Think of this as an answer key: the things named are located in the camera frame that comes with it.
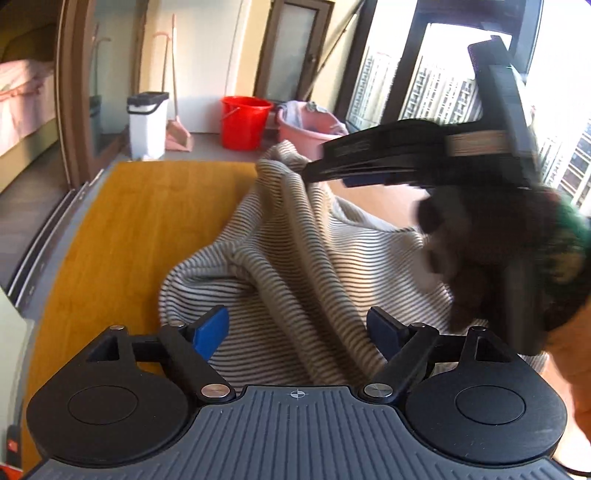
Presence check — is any striped grey knit garment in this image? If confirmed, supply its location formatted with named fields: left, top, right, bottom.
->
left=158, top=140, right=551, bottom=392

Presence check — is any right gloved hand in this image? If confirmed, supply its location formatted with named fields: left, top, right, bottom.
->
left=416, top=187, right=590, bottom=332

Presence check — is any pink plastic basin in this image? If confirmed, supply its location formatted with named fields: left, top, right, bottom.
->
left=276, top=102, right=349, bottom=160

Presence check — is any mop pole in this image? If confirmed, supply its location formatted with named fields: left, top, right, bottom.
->
left=303, top=0, right=366, bottom=101

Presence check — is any grey cloth on basin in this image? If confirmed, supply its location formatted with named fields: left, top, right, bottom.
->
left=277, top=100, right=308, bottom=129

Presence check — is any frosted glass door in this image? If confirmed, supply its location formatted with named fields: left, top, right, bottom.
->
left=253, top=0, right=334, bottom=104

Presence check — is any red plastic bucket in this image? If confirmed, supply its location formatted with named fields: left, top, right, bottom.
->
left=221, top=96, right=273, bottom=151

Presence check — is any pink dustpan with broom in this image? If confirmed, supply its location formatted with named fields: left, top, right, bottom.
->
left=153, top=14, right=193, bottom=153

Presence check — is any white bin black lid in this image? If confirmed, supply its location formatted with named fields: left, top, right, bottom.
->
left=126, top=91, right=169, bottom=160

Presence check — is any bed with pink cover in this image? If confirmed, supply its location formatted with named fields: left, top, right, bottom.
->
left=0, top=59, right=56, bottom=155

